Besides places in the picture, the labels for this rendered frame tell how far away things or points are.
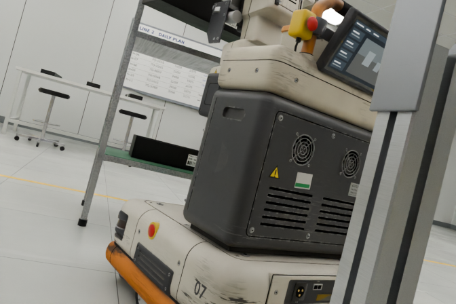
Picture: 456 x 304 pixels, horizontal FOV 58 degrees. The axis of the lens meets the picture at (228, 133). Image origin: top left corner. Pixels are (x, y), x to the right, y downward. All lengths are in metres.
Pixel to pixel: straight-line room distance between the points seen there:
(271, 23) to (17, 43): 5.81
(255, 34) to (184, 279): 0.84
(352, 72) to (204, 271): 0.65
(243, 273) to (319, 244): 0.33
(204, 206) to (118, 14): 6.10
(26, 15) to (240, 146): 6.24
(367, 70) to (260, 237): 0.55
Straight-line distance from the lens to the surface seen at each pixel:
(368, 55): 1.20
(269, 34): 1.51
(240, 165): 1.01
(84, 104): 6.87
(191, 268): 1.06
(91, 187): 2.03
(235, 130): 1.05
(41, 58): 6.96
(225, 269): 0.98
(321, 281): 1.16
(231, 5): 1.58
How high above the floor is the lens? 0.54
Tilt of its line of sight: 2 degrees up
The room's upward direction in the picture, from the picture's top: 15 degrees clockwise
